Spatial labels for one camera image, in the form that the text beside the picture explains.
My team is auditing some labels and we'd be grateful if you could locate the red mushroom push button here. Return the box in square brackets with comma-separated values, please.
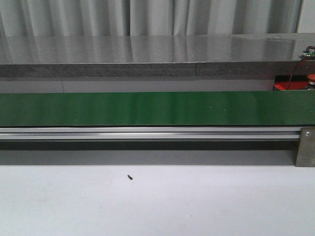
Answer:
[305, 74, 315, 90]

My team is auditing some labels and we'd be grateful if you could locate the grey stone shelf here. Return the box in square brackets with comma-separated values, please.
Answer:
[0, 33, 315, 78]

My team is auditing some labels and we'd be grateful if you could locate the green conveyor belt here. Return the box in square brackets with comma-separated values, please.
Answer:
[0, 90, 315, 127]

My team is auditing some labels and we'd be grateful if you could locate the red plate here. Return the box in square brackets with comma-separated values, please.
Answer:
[274, 75, 308, 91]

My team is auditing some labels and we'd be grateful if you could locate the small green circuit board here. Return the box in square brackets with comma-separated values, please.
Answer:
[300, 46, 315, 59]

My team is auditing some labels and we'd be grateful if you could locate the grey curtain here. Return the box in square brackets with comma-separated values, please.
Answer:
[0, 0, 302, 37]

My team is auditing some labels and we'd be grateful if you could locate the aluminium conveyor rail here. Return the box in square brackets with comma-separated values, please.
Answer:
[0, 126, 302, 141]

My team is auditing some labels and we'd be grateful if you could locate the grey metal bracket plate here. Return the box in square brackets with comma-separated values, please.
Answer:
[295, 127, 315, 167]

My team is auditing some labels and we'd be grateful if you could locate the red black wire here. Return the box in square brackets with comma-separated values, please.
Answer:
[286, 45, 315, 91]

